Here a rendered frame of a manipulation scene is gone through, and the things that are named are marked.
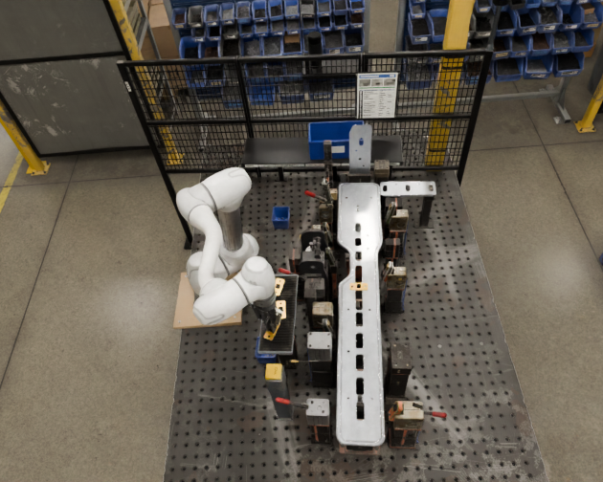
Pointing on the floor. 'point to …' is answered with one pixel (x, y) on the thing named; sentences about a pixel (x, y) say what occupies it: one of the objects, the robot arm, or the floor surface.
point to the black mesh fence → (301, 108)
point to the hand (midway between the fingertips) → (270, 324)
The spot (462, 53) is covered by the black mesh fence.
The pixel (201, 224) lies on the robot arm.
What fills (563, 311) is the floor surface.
